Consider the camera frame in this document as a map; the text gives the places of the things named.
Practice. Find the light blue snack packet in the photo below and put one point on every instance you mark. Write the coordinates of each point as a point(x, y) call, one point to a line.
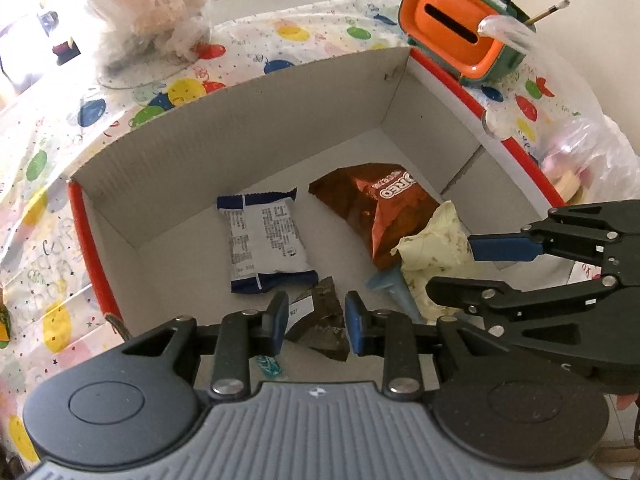
point(395, 287)

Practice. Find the cream snack packet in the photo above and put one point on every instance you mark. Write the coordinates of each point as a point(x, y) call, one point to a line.
point(440, 245)

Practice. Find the translucent plastic bag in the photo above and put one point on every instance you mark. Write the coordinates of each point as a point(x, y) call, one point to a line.
point(590, 150)

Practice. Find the person's right hand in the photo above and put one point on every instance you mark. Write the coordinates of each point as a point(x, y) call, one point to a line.
point(627, 402)

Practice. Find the red cardboard box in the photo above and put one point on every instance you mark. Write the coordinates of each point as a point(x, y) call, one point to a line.
point(225, 135)

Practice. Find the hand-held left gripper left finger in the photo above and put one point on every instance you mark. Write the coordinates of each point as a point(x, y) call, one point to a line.
point(277, 320)

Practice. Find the orange green desk organizer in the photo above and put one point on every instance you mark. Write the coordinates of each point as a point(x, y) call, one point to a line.
point(450, 35)

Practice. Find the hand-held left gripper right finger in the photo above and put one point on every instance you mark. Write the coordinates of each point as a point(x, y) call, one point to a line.
point(356, 322)

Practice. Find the wooden paint brush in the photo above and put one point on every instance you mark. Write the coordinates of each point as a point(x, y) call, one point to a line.
point(547, 12)

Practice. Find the brown orange cookie bag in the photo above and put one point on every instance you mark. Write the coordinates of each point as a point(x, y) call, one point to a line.
point(380, 205)

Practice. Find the small teal candy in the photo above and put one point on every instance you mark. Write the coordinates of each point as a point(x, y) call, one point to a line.
point(270, 366)

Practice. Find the dark brown snack packet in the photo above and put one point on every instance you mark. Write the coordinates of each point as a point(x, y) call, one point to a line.
point(325, 322)

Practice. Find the blue white snack packet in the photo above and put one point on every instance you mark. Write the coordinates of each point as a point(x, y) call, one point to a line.
point(265, 240)

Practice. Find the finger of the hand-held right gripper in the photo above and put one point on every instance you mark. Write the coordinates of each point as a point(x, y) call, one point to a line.
point(500, 249)
point(480, 297)

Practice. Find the balloon print tablecloth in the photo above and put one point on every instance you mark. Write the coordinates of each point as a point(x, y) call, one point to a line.
point(45, 260)

